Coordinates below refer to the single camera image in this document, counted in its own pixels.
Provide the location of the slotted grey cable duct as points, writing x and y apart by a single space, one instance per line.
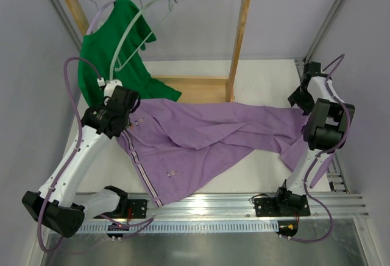
184 227

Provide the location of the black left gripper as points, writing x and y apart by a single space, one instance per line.
122 125

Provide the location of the controller board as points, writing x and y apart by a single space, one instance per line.
287 228
117 231

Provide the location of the left controller board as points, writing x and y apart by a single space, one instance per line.
117 231

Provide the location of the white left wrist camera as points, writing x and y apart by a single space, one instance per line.
109 86

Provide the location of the green t-shirt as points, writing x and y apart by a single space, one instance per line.
113 50

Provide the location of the aluminium mounting rail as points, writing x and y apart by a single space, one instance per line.
240 207

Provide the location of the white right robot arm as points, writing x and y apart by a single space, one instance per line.
329 119

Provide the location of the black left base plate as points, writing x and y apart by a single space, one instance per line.
128 209

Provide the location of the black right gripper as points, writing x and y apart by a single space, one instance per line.
298 102

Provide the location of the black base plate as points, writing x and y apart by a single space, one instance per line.
271 207
128 209

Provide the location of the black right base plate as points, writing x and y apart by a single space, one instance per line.
271 207

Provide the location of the purple clothes hanger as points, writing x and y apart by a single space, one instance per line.
97 15

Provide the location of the right controller board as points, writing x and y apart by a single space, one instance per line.
287 228

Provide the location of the purple trousers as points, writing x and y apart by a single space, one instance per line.
177 148

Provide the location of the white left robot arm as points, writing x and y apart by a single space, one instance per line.
53 204

